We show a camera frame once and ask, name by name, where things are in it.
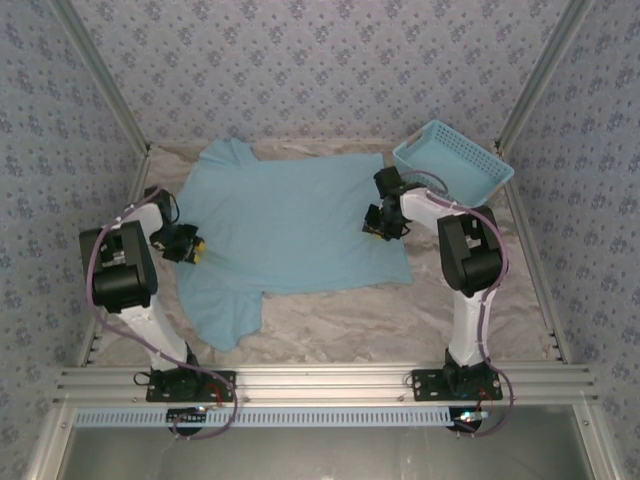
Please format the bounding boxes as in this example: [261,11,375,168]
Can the light blue printed t-shirt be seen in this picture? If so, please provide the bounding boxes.
[175,138,414,352]

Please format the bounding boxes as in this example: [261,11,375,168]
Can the light blue plastic basket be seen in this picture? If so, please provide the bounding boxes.
[392,119,516,207]

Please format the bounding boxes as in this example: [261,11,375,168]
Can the black controller board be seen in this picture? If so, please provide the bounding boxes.
[166,407,209,436]
[449,407,489,435]

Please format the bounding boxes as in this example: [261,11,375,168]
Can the grey metal panel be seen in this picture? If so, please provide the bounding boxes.
[54,404,596,480]

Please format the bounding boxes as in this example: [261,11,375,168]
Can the aluminium side rail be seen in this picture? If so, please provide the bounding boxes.
[74,147,154,369]
[497,144,572,365]

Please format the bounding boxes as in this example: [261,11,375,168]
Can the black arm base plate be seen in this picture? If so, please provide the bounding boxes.
[409,368,504,403]
[144,369,239,404]

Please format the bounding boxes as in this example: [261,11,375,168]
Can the wide aluminium frame rail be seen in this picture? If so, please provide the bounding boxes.
[52,364,599,406]

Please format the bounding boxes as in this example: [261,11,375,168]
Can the aluminium frame post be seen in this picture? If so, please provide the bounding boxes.
[494,0,596,151]
[52,0,154,154]

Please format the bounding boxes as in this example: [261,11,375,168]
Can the slotted light blue cable duct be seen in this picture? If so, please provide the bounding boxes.
[73,405,451,429]

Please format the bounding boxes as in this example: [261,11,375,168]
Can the aluminium lower frame rail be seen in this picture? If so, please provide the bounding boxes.
[24,402,76,480]
[572,402,619,480]

